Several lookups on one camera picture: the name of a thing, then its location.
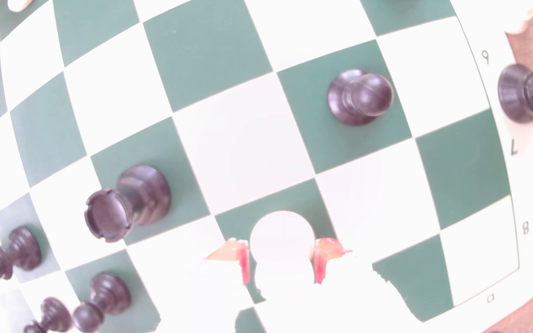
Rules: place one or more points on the white rook chess piece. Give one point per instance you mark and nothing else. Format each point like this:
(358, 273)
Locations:
(281, 240)

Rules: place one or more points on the white bishop chess piece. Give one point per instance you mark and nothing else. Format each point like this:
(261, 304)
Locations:
(18, 4)

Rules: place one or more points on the black rook chess piece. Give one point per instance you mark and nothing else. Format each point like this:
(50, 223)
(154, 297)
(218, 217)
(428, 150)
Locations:
(127, 203)

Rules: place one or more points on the black pawn chess piece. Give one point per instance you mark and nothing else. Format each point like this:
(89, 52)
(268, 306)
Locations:
(102, 298)
(51, 319)
(359, 97)

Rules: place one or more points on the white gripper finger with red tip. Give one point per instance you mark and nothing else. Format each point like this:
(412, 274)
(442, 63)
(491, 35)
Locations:
(234, 259)
(331, 259)

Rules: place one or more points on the green white chess mat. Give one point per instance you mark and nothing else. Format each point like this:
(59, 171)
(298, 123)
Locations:
(243, 143)

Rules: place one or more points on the black bishop on board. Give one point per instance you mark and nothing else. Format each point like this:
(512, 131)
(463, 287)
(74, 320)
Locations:
(2, 259)

